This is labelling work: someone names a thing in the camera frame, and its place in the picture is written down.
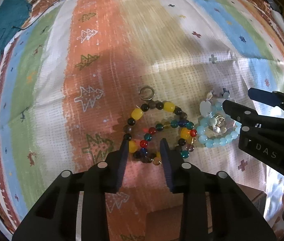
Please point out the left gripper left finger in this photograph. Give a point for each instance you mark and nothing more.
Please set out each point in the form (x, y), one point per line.
(116, 161)

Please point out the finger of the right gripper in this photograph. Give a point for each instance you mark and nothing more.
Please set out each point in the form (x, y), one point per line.
(242, 114)
(265, 97)

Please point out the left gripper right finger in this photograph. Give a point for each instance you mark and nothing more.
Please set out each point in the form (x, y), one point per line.
(172, 161)

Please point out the colourful striped blanket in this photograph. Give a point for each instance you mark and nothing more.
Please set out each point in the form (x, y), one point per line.
(77, 70)

